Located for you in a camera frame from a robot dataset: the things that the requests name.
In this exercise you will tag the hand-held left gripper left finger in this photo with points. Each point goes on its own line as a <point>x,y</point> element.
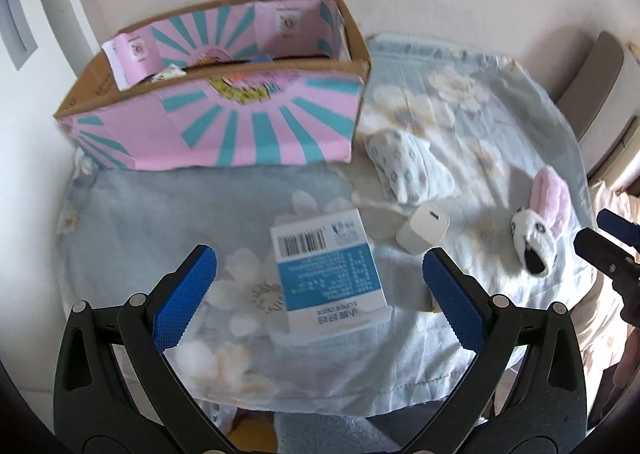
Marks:
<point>185,299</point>

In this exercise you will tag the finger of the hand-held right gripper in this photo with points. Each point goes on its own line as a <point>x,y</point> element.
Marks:
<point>617,226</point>
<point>602,251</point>

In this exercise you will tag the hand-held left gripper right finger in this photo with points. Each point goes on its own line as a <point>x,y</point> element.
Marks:
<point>450,299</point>

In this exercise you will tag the white and blue carton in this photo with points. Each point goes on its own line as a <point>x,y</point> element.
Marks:
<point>325,274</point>

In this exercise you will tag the pink striped cardboard box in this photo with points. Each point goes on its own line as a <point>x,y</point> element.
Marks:
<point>240,128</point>

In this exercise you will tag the pink and white bunny plush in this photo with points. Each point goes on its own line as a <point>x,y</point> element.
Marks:
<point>537,229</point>

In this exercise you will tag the white charger plug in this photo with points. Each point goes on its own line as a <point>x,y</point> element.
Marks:
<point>422,229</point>

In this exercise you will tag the light blue floral bedsheet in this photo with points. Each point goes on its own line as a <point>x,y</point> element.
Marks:
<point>150,214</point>

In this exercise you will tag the white dotted baby sock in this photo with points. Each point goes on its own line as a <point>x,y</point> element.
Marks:
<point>405,163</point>

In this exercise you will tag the beige chair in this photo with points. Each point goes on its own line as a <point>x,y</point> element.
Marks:
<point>600,78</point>

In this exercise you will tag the yellow object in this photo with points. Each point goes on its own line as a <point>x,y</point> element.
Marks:
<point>250,436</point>

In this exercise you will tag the grey-blue textured cloth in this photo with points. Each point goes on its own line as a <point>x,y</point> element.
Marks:
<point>325,436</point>

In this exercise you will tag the white packet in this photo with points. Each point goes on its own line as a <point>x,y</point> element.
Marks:
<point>169,72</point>

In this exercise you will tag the grey wall panel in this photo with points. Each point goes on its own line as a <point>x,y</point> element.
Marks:
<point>17,33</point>

